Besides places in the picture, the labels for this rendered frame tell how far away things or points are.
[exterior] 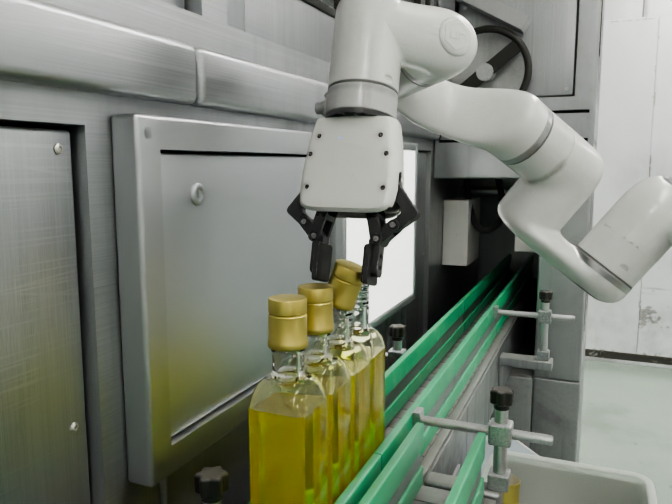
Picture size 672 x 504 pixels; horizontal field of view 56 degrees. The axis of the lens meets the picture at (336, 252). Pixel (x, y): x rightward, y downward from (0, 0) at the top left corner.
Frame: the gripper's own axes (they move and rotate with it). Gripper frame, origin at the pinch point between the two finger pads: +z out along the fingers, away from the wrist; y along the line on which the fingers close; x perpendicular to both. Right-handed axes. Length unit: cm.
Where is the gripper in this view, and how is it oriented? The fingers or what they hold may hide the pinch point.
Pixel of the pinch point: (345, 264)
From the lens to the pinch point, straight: 65.3
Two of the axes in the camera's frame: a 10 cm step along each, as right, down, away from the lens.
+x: 3.9, 1.3, 9.1
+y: 9.2, 0.5, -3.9
